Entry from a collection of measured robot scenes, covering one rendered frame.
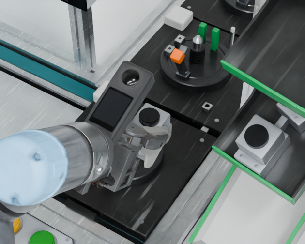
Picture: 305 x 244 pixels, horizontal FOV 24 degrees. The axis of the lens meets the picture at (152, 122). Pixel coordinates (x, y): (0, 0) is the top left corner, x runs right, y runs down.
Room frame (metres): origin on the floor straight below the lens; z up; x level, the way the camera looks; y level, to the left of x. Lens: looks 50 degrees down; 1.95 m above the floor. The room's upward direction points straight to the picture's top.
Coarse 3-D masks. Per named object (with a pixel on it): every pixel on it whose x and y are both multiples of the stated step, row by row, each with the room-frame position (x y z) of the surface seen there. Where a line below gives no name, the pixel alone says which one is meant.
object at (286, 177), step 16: (256, 96) 0.65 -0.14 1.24; (240, 112) 0.62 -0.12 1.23; (256, 112) 0.63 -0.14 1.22; (272, 112) 0.63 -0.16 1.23; (240, 128) 0.62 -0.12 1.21; (288, 128) 0.60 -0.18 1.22; (224, 144) 0.60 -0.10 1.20; (304, 144) 0.58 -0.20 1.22; (288, 160) 0.56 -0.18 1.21; (304, 160) 0.56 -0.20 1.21; (256, 176) 0.54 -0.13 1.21; (272, 176) 0.55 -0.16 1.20; (288, 176) 0.54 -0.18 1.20; (304, 176) 0.54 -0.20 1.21; (288, 192) 0.52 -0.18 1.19
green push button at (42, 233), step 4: (36, 232) 0.60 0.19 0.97; (40, 232) 0.60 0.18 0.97; (44, 232) 0.60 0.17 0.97; (48, 232) 0.60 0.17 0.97; (32, 236) 0.59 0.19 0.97; (36, 236) 0.59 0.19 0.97; (40, 236) 0.59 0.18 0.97; (44, 236) 0.59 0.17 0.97; (48, 236) 0.59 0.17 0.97; (52, 236) 0.59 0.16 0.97; (32, 240) 0.58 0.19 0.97; (36, 240) 0.58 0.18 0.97; (40, 240) 0.58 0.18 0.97; (44, 240) 0.58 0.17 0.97; (48, 240) 0.58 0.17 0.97; (52, 240) 0.58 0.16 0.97
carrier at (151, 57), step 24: (168, 24) 1.09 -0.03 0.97; (192, 24) 1.10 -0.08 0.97; (144, 48) 1.02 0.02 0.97; (168, 48) 0.99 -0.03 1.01; (192, 48) 0.97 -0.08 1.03; (216, 48) 1.00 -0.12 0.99; (168, 72) 0.94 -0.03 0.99; (192, 72) 0.94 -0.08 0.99; (216, 72) 0.94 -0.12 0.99; (168, 96) 0.89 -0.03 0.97; (192, 96) 0.89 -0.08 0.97; (216, 96) 0.89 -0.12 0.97; (240, 96) 0.89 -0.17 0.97; (192, 120) 0.84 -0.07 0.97; (216, 120) 0.83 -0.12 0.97
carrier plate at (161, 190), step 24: (168, 144) 0.78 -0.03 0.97; (192, 144) 0.78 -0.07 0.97; (168, 168) 0.73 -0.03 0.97; (192, 168) 0.73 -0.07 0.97; (72, 192) 0.68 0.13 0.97; (96, 192) 0.68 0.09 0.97; (120, 192) 0.68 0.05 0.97; (144, 192) 0.68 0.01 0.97; (168, 192) 0.68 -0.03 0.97; (120, 216) 0.63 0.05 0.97; (144, 216) 0.63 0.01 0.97; (144, 240) 0.59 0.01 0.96
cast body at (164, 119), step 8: (144, 104) 0.70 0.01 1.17; (144, 112) 0.67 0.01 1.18; (152, 112) 0.67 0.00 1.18; (160, 112) 0.68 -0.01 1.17; (136, 120) 0.67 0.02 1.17; (144, 120) 0.66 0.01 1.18; (152, 120) 0.66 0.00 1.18; (160, 120) 0.67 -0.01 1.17; (168, 120) 0.67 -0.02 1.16; (168, 128) 0.68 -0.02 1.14
